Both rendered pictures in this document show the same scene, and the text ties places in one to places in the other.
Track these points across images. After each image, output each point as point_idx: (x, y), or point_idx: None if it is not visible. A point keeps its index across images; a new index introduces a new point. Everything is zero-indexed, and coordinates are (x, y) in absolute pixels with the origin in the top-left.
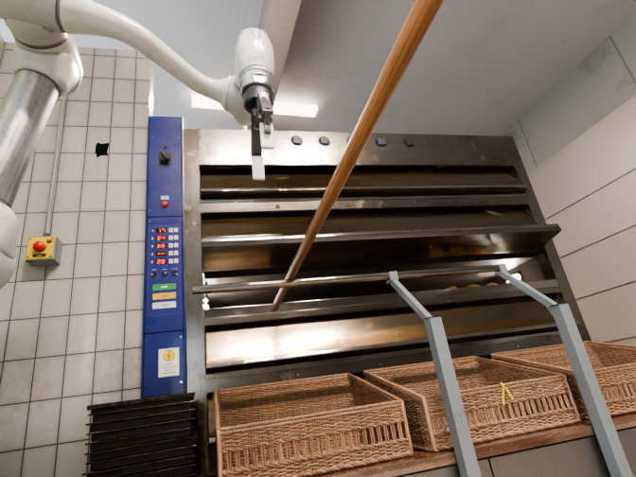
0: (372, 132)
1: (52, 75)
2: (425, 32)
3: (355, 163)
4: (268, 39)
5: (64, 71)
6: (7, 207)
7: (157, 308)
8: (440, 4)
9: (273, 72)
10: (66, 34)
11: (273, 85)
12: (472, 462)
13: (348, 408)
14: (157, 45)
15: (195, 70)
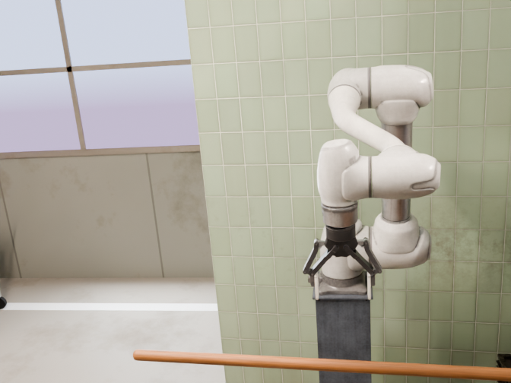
0: (223, 365)
1: (385, 122)
2: (150, 361)
3: (259, 367)
4: (322, 164)
5: (388, 115)
6: (390, 226)
7: None
8: (137, 360)
9: (335, 200)
10: (368, 96)
11: (329, 223)
12: None
13: None
14: (350, 134)
15: (377, 143)
